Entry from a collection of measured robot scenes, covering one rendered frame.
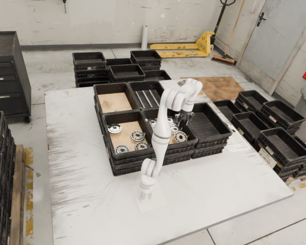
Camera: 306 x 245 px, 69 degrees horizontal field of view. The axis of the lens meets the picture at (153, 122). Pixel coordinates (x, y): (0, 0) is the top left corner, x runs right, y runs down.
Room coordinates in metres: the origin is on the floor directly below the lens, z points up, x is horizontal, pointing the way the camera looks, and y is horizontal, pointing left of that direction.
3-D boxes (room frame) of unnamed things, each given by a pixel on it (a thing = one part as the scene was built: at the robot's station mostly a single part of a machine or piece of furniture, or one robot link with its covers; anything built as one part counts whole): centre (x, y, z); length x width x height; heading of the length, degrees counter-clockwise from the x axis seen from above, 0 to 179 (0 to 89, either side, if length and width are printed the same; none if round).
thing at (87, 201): (1.33, -0.02, 0.35); 1.60 x 1.60 x 0.70; 28
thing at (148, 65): (3.05, 0.27, 0.37); 0.40 x 0.30 x 0.45; 118
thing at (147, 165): (0.78, -0.03, 0.95); 0.09 x 0.09 x 0.17; 77
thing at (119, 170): (1.10, 0.15, 0.76); 0.40 x 0.30 x 0.12; 27
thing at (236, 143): (1.48, -0.70, 0.70); 0.33 x 0.23 x 0.01; 28
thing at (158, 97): (1.60, 0.07, 0.87); 0.40 x 0.30 x 0.11; 27
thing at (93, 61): (2.67, 0.98, 0.37); 0.40 x 0.30 x 0.45; 118
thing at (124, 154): (1.10, 0.15, 0.92); 0.40 x 0.30 x 0.02; 27
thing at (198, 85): (1.17, -0.20, 1.28); 0.09 x 0.07 x 0.15; 68
